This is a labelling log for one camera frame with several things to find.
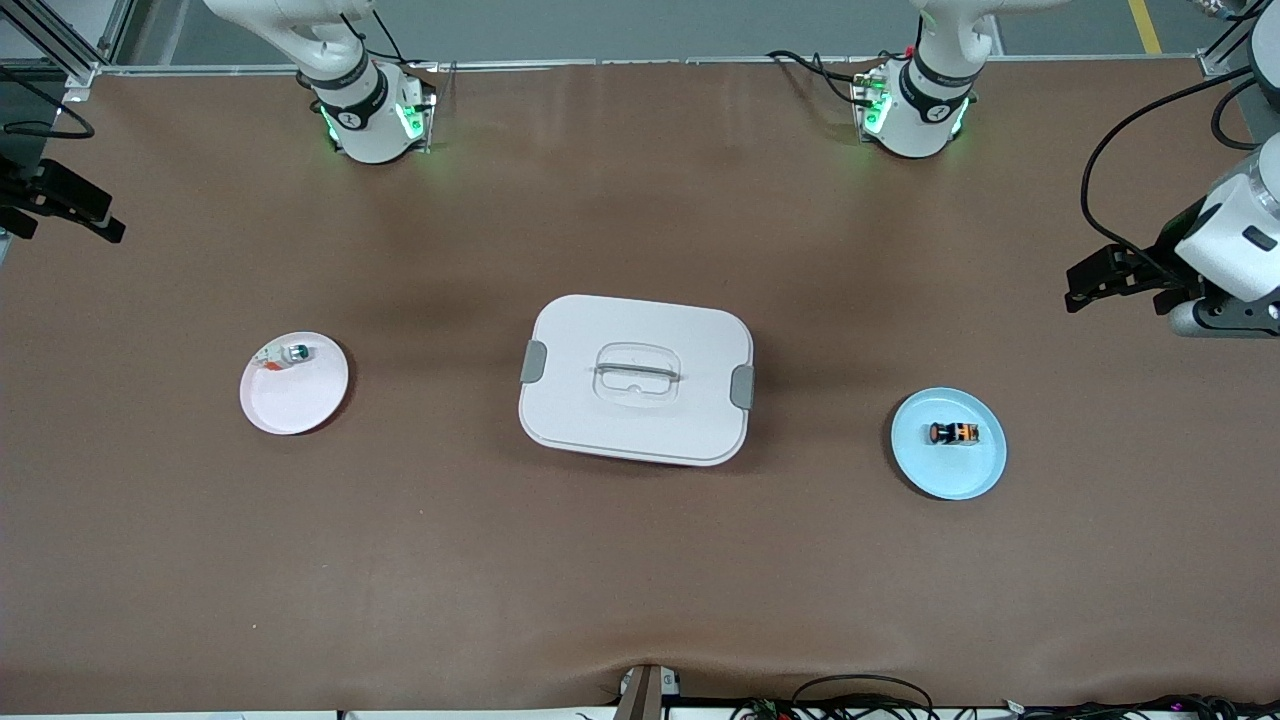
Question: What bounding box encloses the black looped cable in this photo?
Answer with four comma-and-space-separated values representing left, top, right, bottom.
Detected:
790, 675, 936, 720

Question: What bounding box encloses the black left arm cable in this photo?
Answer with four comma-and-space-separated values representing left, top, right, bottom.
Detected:
1080, 62, 1280, 291

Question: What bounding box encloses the pink round plate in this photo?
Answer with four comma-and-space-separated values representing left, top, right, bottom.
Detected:
239, 331, 351, 436

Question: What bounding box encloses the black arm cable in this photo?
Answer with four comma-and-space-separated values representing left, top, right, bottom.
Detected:
0, 65, 96, 141
1080, 62, 1280, 291

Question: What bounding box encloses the aluminium frame post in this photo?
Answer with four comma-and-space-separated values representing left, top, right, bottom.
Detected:
0, 0, 136, 101
1195, 0, 1280, 81

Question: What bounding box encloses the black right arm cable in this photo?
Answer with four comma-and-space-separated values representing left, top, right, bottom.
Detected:
0, 65, 96, 141

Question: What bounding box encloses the black cable bundle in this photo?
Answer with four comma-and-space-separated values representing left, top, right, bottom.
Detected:
1000, 692, 1280, 720

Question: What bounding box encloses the light blue round plate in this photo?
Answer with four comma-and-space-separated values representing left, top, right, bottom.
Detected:
890, 387, 1008, 501

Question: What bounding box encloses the brown table mat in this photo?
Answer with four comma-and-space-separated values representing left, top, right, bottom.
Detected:
0, 60, 1280, 713

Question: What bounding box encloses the silver table edge rail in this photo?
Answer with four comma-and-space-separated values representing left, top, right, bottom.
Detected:
95, 56, 1201, 77

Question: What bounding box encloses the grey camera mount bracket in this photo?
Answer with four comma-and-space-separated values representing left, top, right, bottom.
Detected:
612, 663, 683, 720

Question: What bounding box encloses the white lidded storage box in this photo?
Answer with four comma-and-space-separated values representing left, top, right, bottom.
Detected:
518, 294, 756, 468

